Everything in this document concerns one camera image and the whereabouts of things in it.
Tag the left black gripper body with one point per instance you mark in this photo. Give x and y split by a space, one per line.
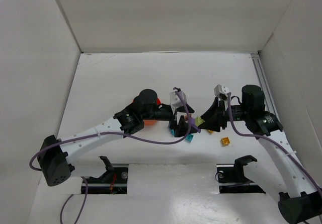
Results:
173 121

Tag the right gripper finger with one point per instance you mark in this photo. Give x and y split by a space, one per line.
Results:
213 111
212 124

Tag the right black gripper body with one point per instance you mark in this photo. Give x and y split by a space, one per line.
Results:
224 117

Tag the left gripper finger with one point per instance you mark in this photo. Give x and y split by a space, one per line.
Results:
184 108
181 126

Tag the purple curved lego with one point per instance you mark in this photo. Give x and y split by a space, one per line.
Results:
193 127

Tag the light green lego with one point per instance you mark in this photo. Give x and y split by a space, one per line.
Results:
199 121

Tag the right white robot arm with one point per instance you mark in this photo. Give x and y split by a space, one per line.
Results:
297 194

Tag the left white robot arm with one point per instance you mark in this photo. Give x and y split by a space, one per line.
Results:
57 157

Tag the brown long lego upper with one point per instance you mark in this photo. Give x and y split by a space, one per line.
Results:
188 117

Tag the cyan square lego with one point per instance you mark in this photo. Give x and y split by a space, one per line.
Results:
189 138

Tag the yellow small lego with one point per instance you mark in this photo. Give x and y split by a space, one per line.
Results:
225 141

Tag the orange round divided container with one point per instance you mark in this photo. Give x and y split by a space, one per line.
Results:
151 122

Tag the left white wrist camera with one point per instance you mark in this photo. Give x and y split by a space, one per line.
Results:
178 100

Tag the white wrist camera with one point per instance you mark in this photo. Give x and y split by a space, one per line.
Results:
178 100
221 92

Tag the aluminium rail right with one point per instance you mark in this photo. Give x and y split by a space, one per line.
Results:
262 80

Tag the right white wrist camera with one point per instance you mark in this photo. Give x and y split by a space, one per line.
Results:
221 92

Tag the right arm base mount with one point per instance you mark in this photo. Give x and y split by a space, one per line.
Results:
231 178

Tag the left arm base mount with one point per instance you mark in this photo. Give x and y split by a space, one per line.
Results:
113 181

